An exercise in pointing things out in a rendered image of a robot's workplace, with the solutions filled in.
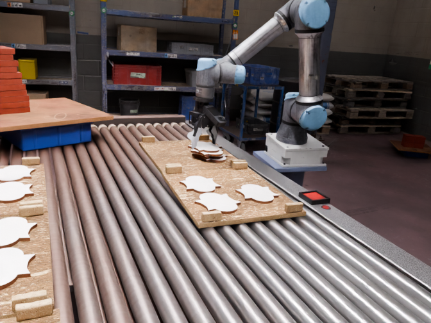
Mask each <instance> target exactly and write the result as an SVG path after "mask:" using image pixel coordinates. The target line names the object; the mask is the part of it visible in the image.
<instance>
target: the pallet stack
mask: <svg viewBox="0 0 431 323"><path fill-rule="evenodd" d="M325 77H326V78H325V84H324V89H323V93H325V94H329V95H331V96H332V97H333V98H334V100H332V101H329V102H331V103H332V104H333V105H334V107H333V108H331V109H330V110H331V111H332V114H331V115H328V116H327V117H328V118H329V119H330V120H331V121H332V122H331V123H329V125H330V129H337V130H338V131H337V133H338V134H394V133H400V130H401V128H400V127H401V125H400V123H401V120H402V119H412V117H413V114H414V110H410V109H406V107H407V101H408V100H410V99H411V96H410V95H411V94H412V92H411V91H412V87H413V84H414V82H411V81H404V80H399V79H394V78H386V77H382V76H354V75H335V74H326V76H325ZM334 79H336V82H334ZM399 83H403V86H402V88H398V84H399ZM408 90H410V91H408ZM384 92H386V94H384ZM398 93H401V96H400V98H398V96H397V95H398ZM368 96H369V97H368ZM394 101H398V102H397V103H396V105H393V103H394ZM394 112H402V114H401V115H400V114H397V113H394ZM387 119H391V121H390V122H389V121H387ZM387 127H392V128H391V129H390V131H375V129H387ZM348 129H364V131H348Z"/></svg>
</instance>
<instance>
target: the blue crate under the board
mask: <svg viewBox="0 0 431 323"><path fill-rule="evenodd" d="M92 123H93V122H84V123H78V124H67V125H61V126H49V127H43V128H32V129H21V130H14V131H3V132H0V136H2V137H3V138H5V139H6V140H7V141H9V142H11V143H12V144H13V145H15V146H16V147H18V148H19V149H21V150H22V151H31V150H36V149H45V148H49V147H58V146H63V145H71V144H79V143H84V142H91V124H92Z"/></svg>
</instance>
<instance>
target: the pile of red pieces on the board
mask: <svg viewBox="0 0 431 323"><path fill-rule="evenodd" d="M13 54H15V49H14V48H11V47H5V46H0V115H2V114H11V113H26V112H30V107H29V106H30V102H29V100H30V99H29V96H28V95H27V90H26V85H25V84H24V83H22V79H21V78H22V73H21V72H18V71H17V67H18V66H19V62H18V61H17V60H14V59H13Z"/></svg>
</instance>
